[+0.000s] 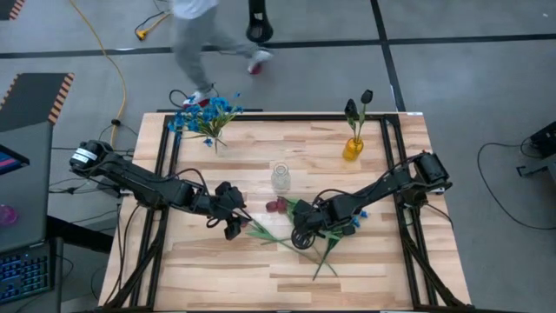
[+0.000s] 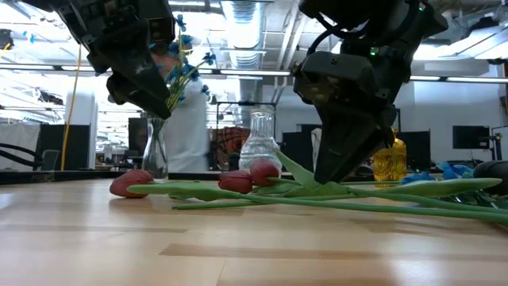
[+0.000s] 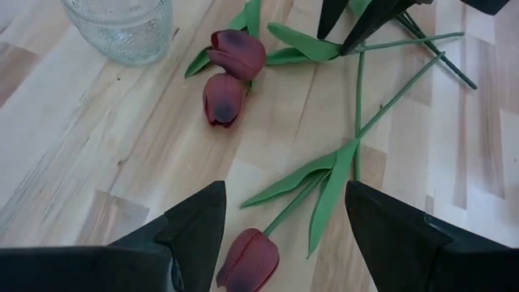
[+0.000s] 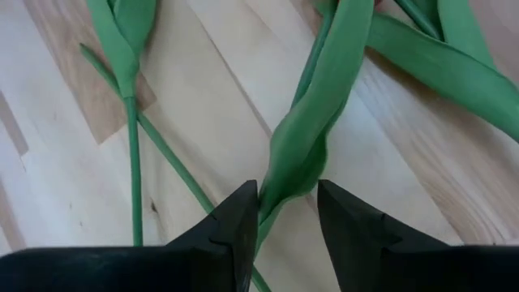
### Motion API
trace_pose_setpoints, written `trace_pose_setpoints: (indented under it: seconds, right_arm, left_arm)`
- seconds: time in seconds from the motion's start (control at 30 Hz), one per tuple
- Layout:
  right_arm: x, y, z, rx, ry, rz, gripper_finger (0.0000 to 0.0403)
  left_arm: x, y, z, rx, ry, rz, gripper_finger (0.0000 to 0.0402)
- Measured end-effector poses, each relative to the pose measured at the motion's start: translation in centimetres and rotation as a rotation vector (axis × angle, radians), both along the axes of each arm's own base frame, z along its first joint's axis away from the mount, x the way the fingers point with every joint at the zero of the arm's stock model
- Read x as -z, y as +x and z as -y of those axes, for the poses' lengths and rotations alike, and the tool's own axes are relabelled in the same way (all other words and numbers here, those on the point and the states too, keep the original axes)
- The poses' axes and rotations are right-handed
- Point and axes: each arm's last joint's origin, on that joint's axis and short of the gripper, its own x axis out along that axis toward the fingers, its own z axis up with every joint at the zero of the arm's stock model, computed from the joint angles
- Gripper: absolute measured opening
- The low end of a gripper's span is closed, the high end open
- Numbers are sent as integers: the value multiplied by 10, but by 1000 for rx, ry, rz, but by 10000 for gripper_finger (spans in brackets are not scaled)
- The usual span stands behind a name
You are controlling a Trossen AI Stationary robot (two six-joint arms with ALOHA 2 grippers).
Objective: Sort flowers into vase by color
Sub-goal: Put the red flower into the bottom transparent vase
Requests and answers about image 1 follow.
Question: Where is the yellow cable with plug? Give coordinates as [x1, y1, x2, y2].
[135, 10, 175, 43]

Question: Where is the patterned clear glass vase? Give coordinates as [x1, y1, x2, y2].
[270, 162, 292, 192]

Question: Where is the thick yellow cable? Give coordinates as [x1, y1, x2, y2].
[69, 0, 128, 149]

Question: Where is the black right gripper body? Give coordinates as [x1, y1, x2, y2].
[290, 197, 349, 235]

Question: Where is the dark screen with coloured display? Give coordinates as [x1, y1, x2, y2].
[0, 144, 30, 176]

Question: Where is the black aluminium table frame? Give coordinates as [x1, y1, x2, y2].
[102, 113, 474, 312]

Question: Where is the person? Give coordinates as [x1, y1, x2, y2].
[170, 0, 275, 110]

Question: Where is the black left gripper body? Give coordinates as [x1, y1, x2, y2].
[203, 180, 248, 214]

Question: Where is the black pedestal stand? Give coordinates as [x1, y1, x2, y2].
[245, 0, 275, 43]

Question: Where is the yellow glass vase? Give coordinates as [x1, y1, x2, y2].
[341, 135, 365, 163]

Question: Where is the grey desk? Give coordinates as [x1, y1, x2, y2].
[0, 121, 64, 313]

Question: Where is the small hazard striped black mat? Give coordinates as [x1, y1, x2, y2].
[0, 0, 27, 22]

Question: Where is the large hazard striped black mat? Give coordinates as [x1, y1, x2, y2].
[0, 72, 76, 134]

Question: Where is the thin black floor cable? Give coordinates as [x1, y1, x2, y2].
[476, 138, 556, 231]

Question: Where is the backlit keyboard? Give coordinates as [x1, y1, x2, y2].
[0, 243, 56, 305]

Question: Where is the pink round object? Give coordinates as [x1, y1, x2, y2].
[0, 203, 19, 228]

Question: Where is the slim clear glass vase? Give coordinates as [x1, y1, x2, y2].
[209, 125, 225, 154]

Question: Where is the black equipment box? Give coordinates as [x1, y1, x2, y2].
[516, 120, 556, 179]

